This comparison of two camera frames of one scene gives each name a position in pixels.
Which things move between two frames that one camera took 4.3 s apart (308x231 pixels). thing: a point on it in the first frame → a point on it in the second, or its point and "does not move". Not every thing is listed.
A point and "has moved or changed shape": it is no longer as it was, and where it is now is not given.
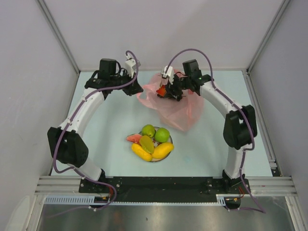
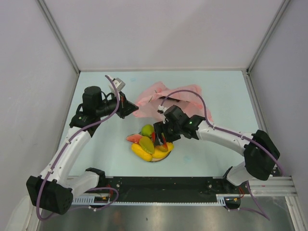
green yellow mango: x=147 y=143 does not move
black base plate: x=168 y=186 does not move
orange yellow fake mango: x=162 y=149 does not move
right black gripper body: x=178 y=85 → x=171 y=132
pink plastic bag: x=186 y=114 has moved or changed shape
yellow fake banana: x=141 y=153 does not move
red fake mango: x=162 y=90 → x=163 y=147
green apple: x=148 y=130 does not move
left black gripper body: x=123 y=80 → x=121 y=111
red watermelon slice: x=135 y=138 does not move
